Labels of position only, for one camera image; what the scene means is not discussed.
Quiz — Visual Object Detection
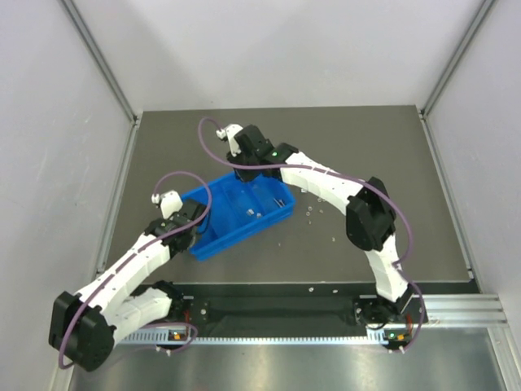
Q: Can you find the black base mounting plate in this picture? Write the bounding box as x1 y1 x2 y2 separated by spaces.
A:
179 296 385 325

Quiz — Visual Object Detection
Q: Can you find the blue plastic compartment bin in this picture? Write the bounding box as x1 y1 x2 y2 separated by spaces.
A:
190 173 296 261

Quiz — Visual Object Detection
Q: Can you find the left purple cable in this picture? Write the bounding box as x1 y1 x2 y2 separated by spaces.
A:
58 171 212 371

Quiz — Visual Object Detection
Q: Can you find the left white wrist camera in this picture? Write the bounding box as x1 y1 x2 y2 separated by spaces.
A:
151 191 183 219

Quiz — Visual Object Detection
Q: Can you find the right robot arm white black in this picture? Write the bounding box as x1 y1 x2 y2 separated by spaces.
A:
217 125 413 323

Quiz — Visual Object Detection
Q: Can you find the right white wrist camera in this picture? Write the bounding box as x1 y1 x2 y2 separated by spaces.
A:
216 124 243 157

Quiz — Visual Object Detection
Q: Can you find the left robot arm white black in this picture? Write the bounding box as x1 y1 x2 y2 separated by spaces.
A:
48 199 212 371

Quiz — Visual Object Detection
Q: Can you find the aluminium frame rail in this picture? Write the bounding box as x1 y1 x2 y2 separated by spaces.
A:
418 293 510 327

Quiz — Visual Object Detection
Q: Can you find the grey slotted cable duct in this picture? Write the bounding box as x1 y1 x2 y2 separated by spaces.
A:
120 327 409 346

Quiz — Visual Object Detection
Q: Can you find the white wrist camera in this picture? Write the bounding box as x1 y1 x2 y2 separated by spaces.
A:
151 191 183 219
216 124 243 157

